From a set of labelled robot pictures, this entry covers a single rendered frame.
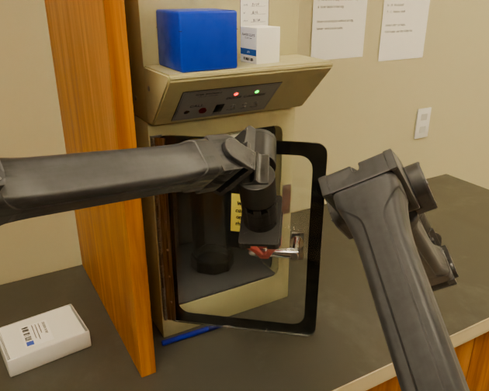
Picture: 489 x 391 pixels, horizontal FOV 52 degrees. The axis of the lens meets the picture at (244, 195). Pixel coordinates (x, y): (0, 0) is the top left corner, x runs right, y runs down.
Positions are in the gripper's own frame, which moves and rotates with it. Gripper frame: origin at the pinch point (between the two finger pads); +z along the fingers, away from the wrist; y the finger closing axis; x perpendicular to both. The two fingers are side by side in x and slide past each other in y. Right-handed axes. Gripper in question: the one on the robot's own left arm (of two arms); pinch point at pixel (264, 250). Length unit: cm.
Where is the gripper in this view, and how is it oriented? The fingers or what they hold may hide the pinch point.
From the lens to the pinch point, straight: 89.6
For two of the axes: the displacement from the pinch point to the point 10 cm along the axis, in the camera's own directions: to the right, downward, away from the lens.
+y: -1.0, 7.6, -6.4
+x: 9.9, 0.2, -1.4
